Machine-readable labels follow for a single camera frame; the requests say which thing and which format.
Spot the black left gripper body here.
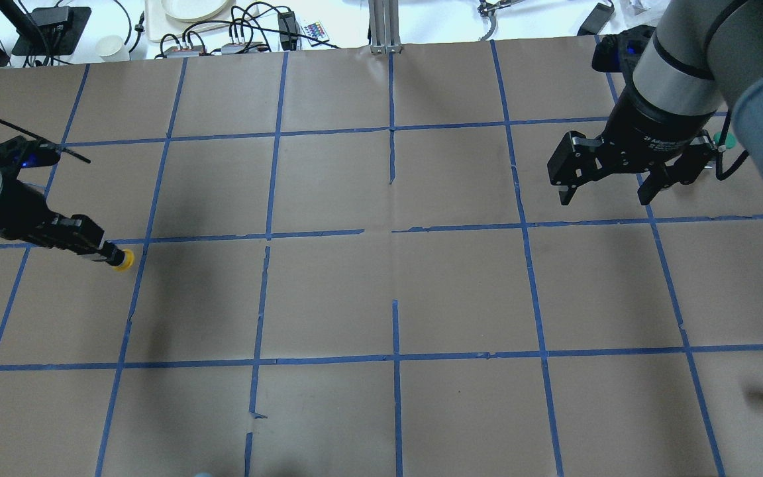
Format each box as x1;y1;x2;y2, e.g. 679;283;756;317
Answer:
0;180;104;256

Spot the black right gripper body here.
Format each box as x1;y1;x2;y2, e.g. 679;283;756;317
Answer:
547;85;720;188

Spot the yellow push button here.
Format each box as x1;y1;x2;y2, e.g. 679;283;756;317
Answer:
108;248;135;272

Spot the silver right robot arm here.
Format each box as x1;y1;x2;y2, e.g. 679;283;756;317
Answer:
547;1;763;205

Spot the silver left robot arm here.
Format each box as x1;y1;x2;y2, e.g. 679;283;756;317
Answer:
0;167;135;270

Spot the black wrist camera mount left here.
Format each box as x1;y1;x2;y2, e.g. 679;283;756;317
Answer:
0;136;61;171

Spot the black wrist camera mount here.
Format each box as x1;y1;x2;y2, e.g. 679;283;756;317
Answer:
0;136;61;171
591;25;656;74

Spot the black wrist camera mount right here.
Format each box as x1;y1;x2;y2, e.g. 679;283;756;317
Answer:
591;25;656;74

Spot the aluminium frame post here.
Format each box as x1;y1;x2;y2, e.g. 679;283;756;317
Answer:
368;0;402;55

